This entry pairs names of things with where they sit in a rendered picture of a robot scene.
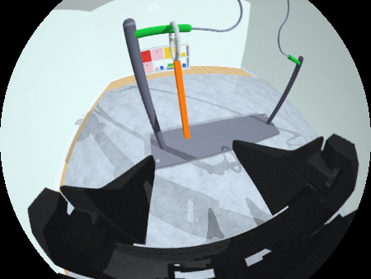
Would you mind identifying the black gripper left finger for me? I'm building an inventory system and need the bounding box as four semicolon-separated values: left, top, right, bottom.
59;155;156;245

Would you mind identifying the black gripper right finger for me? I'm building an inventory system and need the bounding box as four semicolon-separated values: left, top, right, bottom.
232;136;324;215

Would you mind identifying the white loop with orange handle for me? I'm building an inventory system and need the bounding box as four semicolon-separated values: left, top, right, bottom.
168;21;190;140

